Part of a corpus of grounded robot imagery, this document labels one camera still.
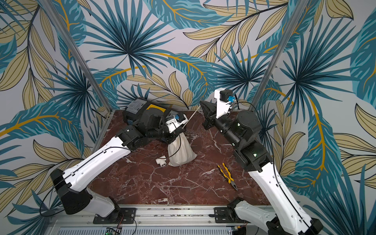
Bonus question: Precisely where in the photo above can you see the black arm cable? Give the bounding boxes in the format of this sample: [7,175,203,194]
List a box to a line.
[231,99,312,233]
[39,117,184,218]

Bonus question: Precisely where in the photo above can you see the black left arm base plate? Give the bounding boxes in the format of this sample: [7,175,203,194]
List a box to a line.
[93,208,137,225]

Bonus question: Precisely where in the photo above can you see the right aluminium corner post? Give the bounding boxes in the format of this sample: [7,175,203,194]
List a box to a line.
[248,0,308,111]

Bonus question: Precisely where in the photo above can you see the white bag drawstring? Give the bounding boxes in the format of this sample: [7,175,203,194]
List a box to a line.
[183,105,201,129]

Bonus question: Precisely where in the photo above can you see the yellow black pliers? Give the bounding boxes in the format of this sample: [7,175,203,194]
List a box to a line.
[217,163,238,191]

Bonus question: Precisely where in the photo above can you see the white cloth soil bag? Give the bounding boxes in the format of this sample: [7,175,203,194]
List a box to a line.
[167,133,197,167]

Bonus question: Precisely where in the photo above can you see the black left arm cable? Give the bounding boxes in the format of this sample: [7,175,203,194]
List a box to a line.
[39,117,184,218]

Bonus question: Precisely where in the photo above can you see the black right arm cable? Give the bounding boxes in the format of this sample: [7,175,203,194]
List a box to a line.
[231,99,312,233]

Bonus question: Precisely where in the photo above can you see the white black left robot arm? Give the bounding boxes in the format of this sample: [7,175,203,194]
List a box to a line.
[50,108,188,220]

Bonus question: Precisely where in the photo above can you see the aluminium corner post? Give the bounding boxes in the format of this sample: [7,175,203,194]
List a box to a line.
[39,0,113,113]
[248,0,308,111]

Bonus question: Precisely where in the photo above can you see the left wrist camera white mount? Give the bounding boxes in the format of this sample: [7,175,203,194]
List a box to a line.
[165,113,188,133]

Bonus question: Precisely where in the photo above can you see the left aluminium corner post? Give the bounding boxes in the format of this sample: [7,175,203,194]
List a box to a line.
[39,0,113,113]

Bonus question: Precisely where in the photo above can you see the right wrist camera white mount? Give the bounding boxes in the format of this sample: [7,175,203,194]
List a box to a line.
[214,88,236,118]

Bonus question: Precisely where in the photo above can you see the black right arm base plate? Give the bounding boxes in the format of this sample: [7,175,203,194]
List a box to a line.
[209,207,252,224]

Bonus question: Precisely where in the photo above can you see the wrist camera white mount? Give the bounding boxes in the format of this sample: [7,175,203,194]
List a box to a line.
[165,113,188,133]
[214,88,236,118]

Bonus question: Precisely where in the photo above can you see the white PVC tee fitting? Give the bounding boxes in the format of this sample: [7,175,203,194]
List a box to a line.
[156,155,167,167]

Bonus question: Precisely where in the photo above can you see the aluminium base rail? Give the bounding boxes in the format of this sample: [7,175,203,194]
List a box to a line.
[43,205,297,235]

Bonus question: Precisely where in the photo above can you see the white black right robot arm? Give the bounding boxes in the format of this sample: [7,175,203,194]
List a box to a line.
[200,101,323,235]

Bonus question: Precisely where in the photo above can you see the black yellow plastic toolbox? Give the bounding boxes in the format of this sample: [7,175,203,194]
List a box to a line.
[122,98,179,132]

